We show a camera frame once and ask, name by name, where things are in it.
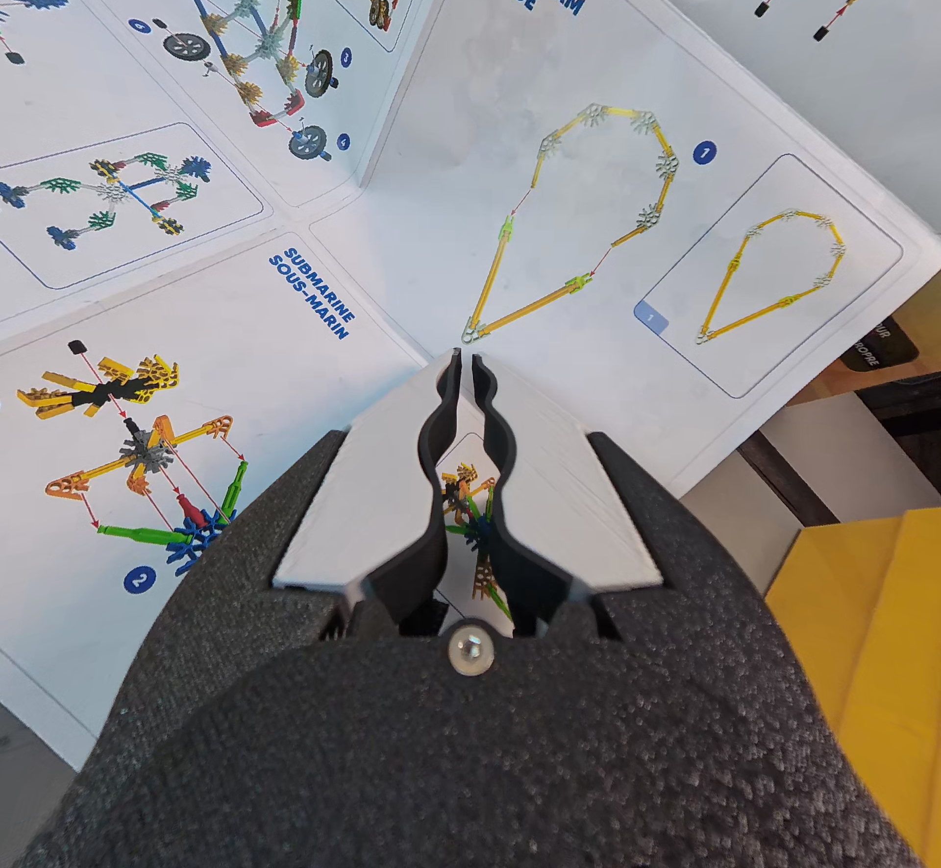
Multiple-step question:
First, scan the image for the yellow plastic box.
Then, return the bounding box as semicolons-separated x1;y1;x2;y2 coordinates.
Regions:
765;508;941;868

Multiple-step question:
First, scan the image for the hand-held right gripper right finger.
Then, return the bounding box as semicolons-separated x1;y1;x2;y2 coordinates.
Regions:
470;354;664;640

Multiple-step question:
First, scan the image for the white building instruction sheet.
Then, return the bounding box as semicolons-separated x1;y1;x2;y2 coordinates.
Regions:
0;0;941;770

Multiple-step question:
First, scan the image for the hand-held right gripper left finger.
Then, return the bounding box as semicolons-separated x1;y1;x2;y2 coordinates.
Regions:
273;348;463;637

